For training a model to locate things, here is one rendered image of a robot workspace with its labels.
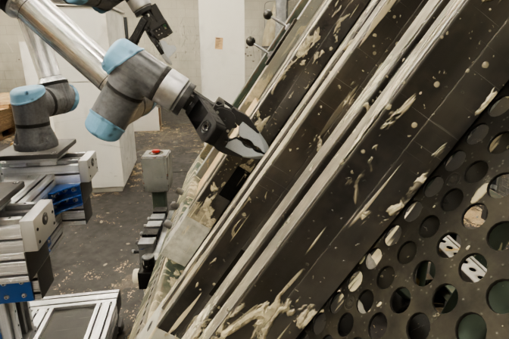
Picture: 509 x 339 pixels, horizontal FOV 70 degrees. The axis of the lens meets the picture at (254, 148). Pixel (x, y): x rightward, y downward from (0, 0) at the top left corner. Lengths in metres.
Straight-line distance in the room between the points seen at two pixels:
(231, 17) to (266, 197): 4.59
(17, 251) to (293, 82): 0.83
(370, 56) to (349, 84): 0.04
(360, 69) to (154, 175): 1.38
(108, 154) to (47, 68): 2.16
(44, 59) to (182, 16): 7.84
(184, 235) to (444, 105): 0.73
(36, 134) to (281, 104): 1.02
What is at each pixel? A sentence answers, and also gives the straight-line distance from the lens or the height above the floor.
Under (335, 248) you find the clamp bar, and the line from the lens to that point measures 0.33.
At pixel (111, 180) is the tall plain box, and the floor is 0.13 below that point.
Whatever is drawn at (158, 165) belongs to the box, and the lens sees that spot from 1.71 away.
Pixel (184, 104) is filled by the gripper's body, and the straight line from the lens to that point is 0.70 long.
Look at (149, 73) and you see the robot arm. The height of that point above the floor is 1.37.
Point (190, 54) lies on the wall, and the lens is 9.38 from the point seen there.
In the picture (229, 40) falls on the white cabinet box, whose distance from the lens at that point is 5.00.
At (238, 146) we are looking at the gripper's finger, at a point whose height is 1.23.
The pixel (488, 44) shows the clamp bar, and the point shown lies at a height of 1.43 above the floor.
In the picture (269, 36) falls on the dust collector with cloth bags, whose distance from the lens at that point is 7.13.
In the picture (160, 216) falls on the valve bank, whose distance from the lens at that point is 1.51.
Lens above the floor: 1.43
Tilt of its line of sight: 16 degrees down
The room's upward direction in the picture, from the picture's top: straight up
